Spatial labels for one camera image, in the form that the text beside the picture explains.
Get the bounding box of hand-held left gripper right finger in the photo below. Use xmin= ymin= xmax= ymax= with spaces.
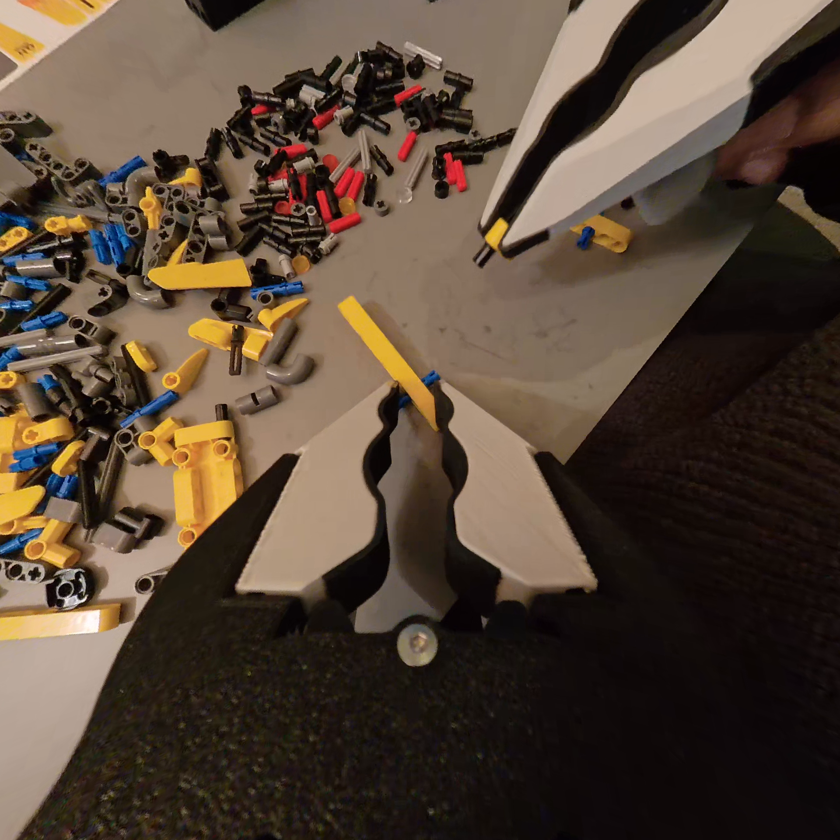
xmin=438 ymin=382 xmax=598 ymax=610

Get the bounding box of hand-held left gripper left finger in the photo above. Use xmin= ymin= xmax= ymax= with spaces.
xmin=235 ymin=381 xmax=401 ymax=613

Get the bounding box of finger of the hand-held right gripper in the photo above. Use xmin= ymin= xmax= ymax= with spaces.
xmin=478 ymin=0 xmax=660 ymax=240
xmin=500 ymin=0 xmax=840 ymax=258

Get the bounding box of long yellow toy beam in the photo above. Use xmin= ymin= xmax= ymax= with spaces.
xmin=338 ymin=295 xmax=441 ymax=432
xmin=570 ymin=215 xmax=634 ymax=253

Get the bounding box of grey elbow pipe piece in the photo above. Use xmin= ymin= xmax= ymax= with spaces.
xmin=266 ymin=354 xmax=315 ymax=385

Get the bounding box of person's right hand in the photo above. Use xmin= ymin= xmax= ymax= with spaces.
xmin=717 ymin=84 xmax=840 ymax=188

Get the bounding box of person's dark knit sweater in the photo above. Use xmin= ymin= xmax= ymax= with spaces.
xmin=561 ymin=151 xmax=840 ymax=840

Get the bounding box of pile of yellow grey bricks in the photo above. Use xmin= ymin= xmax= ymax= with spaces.
xmin=0 ymin=108 xmax=316 ymax=641

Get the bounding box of pile of black red pins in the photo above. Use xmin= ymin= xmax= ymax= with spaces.
xmin=203 ymin=39 xmax=519 ymax=277

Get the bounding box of black cardboard box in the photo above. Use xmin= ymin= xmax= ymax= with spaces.
xmin=184 ymin=0 xmax=283 ymax=30

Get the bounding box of instruction sheet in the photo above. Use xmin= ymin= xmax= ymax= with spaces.
xmin=0 ymin=0 xmax=126 ymax=89

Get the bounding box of yellow frame block with holes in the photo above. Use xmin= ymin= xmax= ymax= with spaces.
xmin=138 ymin=420 xmax=244 ymax=549

